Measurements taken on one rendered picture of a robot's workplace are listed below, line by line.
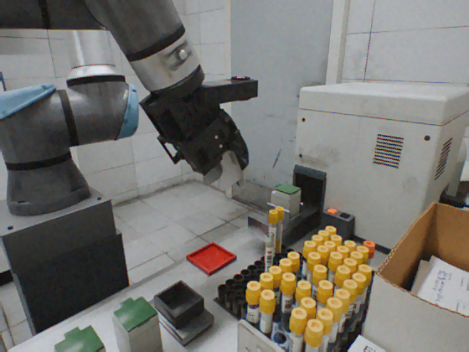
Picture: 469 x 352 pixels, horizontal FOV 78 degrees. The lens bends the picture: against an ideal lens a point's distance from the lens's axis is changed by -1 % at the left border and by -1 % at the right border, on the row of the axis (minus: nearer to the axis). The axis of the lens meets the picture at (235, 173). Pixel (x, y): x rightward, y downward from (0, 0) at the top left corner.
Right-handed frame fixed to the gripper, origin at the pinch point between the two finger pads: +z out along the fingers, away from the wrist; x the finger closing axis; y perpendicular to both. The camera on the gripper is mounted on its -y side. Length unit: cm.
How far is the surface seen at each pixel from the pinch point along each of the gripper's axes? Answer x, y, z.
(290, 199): 2.3, -6.6, 12.2
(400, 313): 28.2, 8.2, 0.8
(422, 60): -15, -143, 60
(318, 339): 23.6, 15.1, -1.7
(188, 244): -121, -10, 126
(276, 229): 5.4, 1.5, 10.0
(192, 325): 6.8, 21.8, 5.1
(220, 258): -2.7, 10.4, 13.1
